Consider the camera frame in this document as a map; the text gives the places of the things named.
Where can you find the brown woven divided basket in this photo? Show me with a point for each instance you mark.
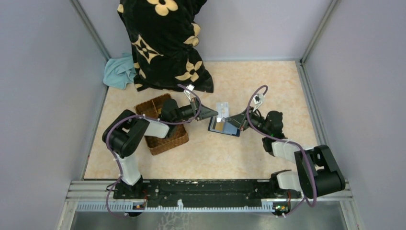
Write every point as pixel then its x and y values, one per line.
pixel 160 137

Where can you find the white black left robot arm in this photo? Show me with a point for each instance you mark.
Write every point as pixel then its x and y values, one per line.
pixel 123 136

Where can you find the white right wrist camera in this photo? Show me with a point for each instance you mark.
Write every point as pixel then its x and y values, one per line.
pixel 258 100

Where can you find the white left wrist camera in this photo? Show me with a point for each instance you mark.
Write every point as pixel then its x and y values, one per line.
pixel 188 91

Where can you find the white card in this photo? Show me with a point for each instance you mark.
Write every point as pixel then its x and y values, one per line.
pixel 223 111

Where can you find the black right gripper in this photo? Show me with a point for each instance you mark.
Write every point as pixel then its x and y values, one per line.
pixel 244 120

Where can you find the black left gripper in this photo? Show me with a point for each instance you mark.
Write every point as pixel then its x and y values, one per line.
pixel 196 111

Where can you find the black floral blanket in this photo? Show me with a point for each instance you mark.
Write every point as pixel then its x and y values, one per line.
pixel 163 36

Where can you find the navy blue card holder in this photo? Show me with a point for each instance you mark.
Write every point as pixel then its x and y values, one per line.
pixel 229 129

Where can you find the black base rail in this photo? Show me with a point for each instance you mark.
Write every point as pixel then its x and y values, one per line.
pixel 250 188

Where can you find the gold card with stripe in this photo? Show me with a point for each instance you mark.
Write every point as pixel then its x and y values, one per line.
pixel 217 126

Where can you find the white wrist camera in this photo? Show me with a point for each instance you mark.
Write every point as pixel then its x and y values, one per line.
pixel 188 91
pixel 258 100

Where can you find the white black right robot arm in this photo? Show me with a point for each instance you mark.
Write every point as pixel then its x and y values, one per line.
pixel 317 172

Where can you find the light blue cloth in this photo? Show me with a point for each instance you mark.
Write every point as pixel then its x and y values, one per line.
pixel 119 72

